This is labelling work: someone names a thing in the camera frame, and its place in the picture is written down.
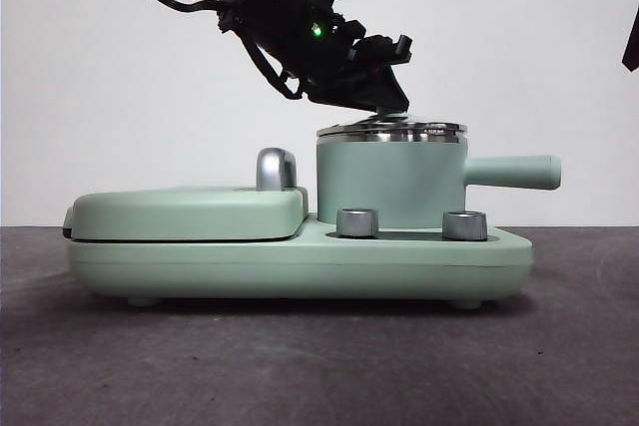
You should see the glass lid with green knob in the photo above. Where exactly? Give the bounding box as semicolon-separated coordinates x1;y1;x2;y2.
317;107;469;142

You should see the silver control knob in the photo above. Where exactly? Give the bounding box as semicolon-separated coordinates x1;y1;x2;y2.
441;210;489;241
336;208;380;238

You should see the mint green breakfast machine base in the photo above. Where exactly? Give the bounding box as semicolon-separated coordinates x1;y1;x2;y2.
67;213;535;309

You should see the chrome griddle cover handle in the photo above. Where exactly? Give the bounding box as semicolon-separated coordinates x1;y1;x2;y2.
256;147;301;193

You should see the mint green griddle cover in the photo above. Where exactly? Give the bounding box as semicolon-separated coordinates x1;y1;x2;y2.
64;185;311;242

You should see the mint green pot with handle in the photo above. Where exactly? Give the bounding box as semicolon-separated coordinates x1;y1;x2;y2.
317;129;564;226

